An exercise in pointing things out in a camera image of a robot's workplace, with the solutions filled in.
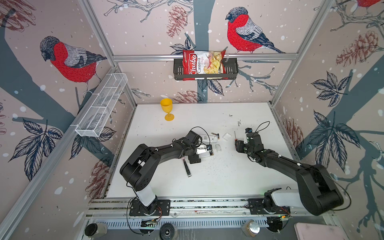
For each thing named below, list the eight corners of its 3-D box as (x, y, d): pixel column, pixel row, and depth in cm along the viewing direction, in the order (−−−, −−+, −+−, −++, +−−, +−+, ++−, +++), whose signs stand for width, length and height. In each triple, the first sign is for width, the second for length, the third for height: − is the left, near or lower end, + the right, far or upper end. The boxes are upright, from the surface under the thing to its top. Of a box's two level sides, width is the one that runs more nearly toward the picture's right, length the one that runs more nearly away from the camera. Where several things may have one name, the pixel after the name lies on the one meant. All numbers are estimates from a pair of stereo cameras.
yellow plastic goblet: (163, 121, 112) (159, 107, 101) (164, 112, 118) (161, 98, 107) (173, 121, 112) (170, 107, 101) (174, 112, 118) (172, 98, 107)
